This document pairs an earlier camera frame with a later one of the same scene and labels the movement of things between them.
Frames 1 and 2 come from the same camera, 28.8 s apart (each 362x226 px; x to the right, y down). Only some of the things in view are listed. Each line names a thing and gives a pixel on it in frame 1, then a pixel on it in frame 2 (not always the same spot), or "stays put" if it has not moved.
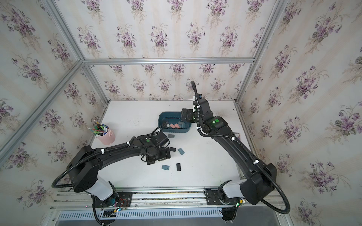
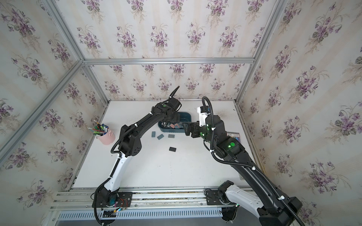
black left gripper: x=165 y=156 -> x=177 y=117
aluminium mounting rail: x=180 y=199 stays put
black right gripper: x=190 y=112 -> x=191 y=125
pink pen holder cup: x=108 y=138 stays put
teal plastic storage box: x=175 y=124 stays put
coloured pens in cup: x=99 y=129 stays put
